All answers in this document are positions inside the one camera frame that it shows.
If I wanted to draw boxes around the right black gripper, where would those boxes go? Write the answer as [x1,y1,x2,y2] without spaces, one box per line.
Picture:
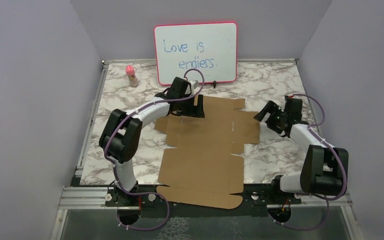
[253,100,287,134]

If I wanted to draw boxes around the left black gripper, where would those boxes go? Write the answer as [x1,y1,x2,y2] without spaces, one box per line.
[177,93,205,118]

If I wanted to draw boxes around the brown cardboard box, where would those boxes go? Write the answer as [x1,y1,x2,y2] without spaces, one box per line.
[154,96,260,210]

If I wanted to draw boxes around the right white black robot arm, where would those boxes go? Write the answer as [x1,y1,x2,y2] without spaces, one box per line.
[254,93,349,204]

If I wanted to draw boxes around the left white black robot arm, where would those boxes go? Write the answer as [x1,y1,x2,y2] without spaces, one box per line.
[98,77,205,206]

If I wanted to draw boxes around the small pink capped bottle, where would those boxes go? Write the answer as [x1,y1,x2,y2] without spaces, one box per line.
[125,65,139,87]

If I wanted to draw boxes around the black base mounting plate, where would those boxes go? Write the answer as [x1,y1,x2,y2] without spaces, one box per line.
[105,183,302,218]

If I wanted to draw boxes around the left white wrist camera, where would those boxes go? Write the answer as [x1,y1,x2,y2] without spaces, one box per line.
[189,80,200,94]

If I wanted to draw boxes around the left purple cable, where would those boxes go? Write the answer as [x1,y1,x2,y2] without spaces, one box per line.
[103,68,205,232]

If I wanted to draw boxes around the white board with pink frame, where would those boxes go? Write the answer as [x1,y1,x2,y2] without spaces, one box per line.
[153,21,238,86]

